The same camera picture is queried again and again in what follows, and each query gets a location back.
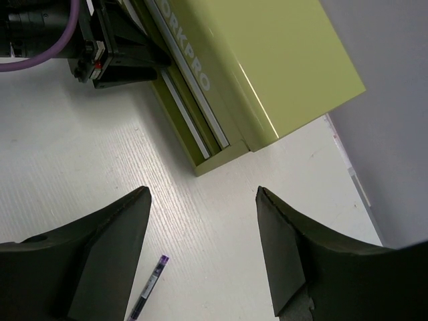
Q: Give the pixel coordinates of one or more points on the green metal drawer box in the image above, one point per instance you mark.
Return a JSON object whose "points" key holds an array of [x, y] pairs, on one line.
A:
{"points": [[245, 74]]}

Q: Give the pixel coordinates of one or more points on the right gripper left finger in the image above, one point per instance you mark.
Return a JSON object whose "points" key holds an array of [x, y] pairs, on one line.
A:
{"points": [[83, 270]]}

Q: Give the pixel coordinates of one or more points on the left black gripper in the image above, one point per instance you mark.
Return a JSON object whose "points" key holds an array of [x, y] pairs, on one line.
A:
{"points": [[111, 50]]}

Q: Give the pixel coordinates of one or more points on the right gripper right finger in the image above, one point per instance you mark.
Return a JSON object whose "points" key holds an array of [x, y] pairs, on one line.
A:
{"points": [[317, 273]]}

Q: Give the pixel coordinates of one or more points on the purple gel pen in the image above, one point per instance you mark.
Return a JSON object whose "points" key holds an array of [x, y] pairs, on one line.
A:
{"points": [[148, 288]]}

